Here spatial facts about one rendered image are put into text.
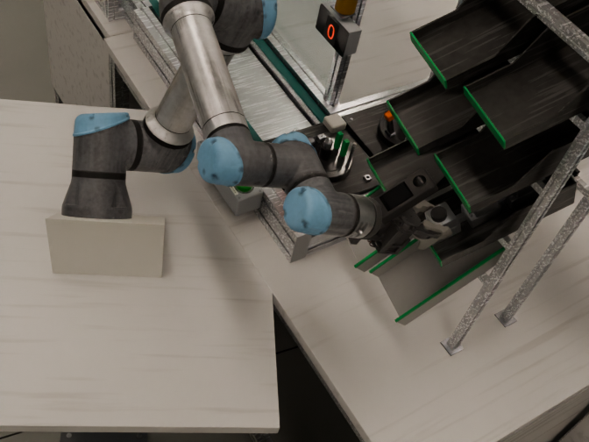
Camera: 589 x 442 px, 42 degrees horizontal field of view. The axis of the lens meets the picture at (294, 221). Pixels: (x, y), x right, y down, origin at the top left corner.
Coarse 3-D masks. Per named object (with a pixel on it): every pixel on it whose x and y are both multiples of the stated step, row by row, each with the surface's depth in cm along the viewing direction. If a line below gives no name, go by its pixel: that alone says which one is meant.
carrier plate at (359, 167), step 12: (312, 132) 194; (324, 132) 194; (336, 132) 195; (348, 132) 196; (360, 156) 191; (360, 168) 188; (348, 180) 185; (360, 180) 186; (372, 180) 186; (348, 192) 183; (360, 192) 184
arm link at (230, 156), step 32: (160, 0) 136; (192, 0) 133; (192, 32) 131; (192, 64) 129; (224, 64) 130; (192, 96) 128; (224, 96) 125; (224, 128) 122; (224, 160) 118; (256, 160) 121
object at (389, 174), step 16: (400, 144) 157; (448, 144) 156; (368, 160) 156; (384, 160) 158; (400, 160) 157; (416, 160) 156; (432, 160) 155; (384, 176) 156; (400, 176) 155; (432, 176) 153
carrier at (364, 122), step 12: (372, 108) 203; (384, 108) 204; (348, 120) 199; (360, 120) 199; (372, 120) 200; (384, 120) 198; (360, 132) 196; (372, 132) 197; (384, 132) 195; (396, 132) 196; (360, 144) 196; (372, 144) 194; (384, 144) 195
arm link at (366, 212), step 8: (360, 200) 128; (368, 200) 129; (360, 208) 127; (368, 208) 128; (360, 216) 126; (368, 216) 128; (360, 224) 127; (368, 224) 128; (352, 232) 127; (360, 232) 127; (368, 232) 129
